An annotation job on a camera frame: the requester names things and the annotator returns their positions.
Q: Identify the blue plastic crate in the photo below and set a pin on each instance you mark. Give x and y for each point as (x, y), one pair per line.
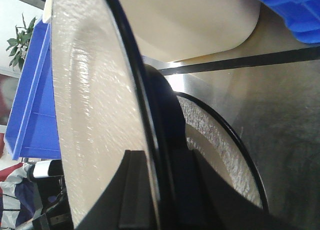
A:
(301, 17)
(31, 130)

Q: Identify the cream plastic basket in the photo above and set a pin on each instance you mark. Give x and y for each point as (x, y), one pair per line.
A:
(174, 30)

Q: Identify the green potted plant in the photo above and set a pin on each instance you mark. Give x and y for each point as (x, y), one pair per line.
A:
(18, 47)

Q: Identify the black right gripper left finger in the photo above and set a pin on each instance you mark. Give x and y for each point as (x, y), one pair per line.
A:
(127, 202)

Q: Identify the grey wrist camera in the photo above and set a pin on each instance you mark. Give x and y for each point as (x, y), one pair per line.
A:
(46, 169)

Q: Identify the lower blue plastic crate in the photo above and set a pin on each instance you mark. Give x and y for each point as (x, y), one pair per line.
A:
(31, 130)

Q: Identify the cream plate black rim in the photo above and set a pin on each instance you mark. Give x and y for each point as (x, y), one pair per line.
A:
(209, 133)
(107, 101)

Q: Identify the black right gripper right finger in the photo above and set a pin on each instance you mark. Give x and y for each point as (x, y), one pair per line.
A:
(206, 201)

